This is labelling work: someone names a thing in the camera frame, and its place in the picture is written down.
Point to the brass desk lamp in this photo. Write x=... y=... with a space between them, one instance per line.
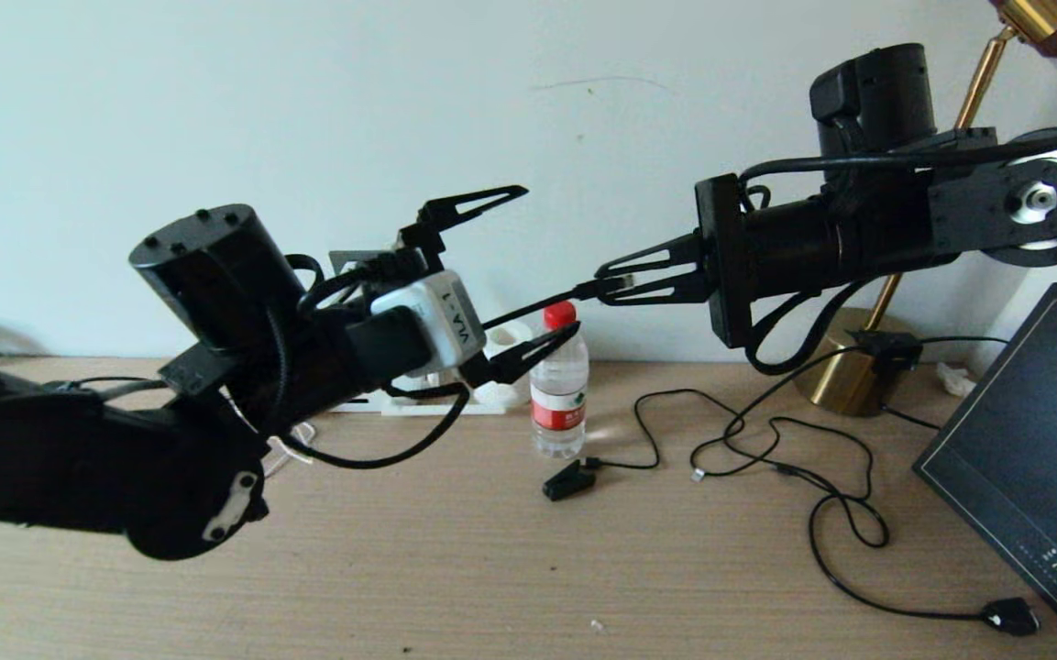
x=844 y=385

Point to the white router with antennas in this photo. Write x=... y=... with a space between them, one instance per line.
x=441 y=408

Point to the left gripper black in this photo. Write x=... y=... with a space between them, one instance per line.
x=345 y=357

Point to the red-capped water bottle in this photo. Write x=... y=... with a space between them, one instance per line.
x=557 y=412

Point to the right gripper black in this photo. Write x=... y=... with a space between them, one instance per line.
x=766 y=257

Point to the crumpled white tissue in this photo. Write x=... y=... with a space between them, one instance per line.
x=952 y=379

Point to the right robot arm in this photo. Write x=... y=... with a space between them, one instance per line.
x=950 y=211

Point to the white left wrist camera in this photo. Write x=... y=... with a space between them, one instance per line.
x=436 y=321

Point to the black inline switch box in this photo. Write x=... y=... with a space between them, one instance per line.
x=886 y=351

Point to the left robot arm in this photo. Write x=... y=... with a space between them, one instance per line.
x=79 y=458

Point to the white toilet paper roll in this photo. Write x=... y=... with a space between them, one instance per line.
x=510 y=335

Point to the grey wall socket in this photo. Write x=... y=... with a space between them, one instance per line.
x=349 y=259

